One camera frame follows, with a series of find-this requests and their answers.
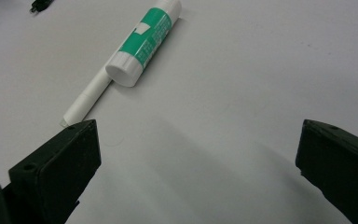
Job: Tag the black pen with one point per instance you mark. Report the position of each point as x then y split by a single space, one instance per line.
38 5

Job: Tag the green and white glue stick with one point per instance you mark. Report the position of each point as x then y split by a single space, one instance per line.
146 40

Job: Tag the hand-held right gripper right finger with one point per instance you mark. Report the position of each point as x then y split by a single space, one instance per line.
338 168

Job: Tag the white pen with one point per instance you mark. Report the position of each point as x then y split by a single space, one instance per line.
84 102

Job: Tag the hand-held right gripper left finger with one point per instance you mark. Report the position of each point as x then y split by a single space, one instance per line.
59 174

